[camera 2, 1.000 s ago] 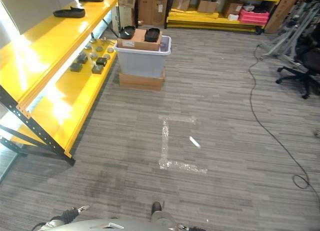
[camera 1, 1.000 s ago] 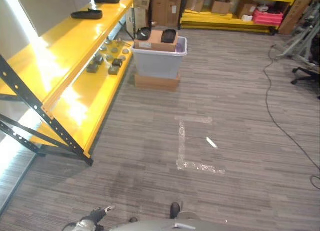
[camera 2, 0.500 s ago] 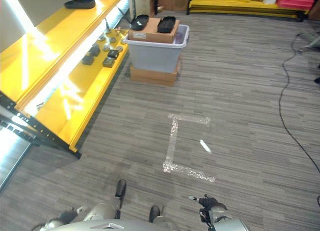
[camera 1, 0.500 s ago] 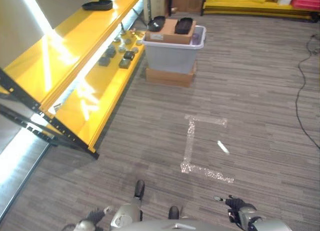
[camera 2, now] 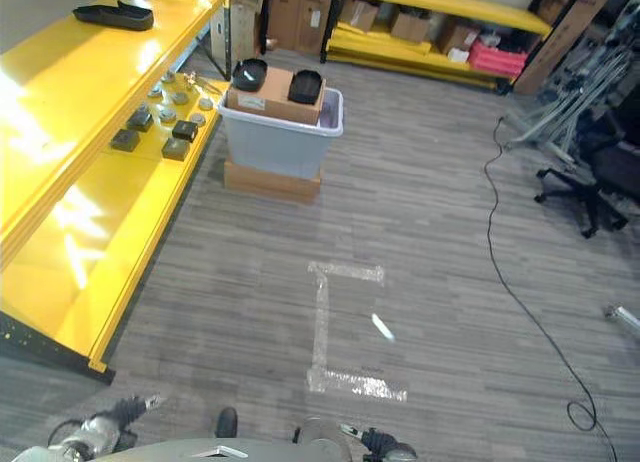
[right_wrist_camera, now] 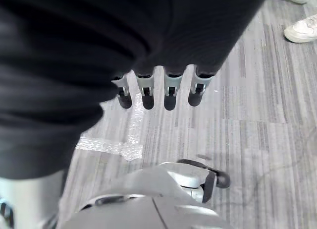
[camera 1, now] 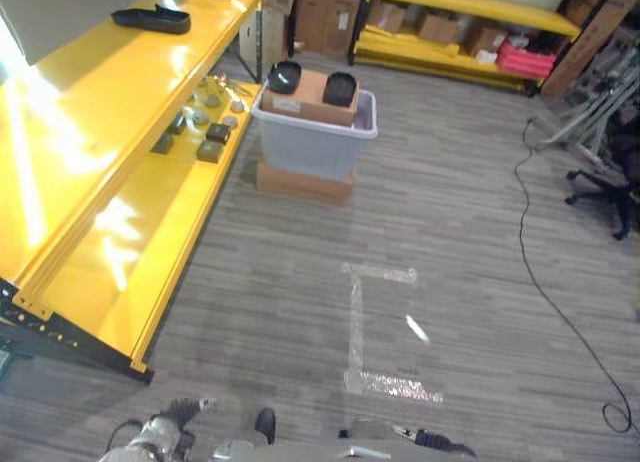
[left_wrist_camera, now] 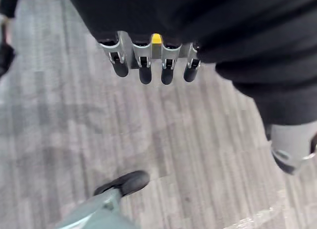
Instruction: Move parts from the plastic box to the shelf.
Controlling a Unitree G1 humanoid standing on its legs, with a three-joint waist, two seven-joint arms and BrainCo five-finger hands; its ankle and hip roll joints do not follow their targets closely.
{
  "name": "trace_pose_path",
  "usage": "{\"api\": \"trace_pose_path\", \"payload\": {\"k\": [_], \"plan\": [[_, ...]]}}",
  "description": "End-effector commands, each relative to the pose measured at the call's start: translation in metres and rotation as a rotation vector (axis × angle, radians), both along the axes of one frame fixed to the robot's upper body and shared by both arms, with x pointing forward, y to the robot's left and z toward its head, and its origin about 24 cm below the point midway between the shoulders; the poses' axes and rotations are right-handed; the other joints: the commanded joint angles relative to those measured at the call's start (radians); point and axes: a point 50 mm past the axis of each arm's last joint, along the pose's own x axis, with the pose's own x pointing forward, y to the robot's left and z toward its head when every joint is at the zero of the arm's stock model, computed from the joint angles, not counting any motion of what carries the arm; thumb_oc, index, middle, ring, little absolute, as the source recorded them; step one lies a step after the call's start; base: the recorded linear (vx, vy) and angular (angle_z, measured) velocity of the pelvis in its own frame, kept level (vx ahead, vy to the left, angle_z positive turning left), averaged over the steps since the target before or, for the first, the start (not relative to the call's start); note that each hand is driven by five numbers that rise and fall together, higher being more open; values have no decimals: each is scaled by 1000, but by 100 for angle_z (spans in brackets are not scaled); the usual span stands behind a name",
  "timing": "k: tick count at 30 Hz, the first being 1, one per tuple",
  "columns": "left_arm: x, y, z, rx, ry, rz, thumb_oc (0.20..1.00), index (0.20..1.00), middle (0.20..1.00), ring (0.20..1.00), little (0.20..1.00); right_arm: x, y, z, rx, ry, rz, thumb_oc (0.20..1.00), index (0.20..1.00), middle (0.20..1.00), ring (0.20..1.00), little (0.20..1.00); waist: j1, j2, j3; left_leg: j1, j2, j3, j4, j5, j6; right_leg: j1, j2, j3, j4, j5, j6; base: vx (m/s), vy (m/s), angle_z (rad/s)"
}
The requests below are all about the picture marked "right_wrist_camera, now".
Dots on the silver robot leg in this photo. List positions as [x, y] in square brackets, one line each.
[148, 206]

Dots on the clear tape strip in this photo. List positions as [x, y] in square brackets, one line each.
[109, 146]

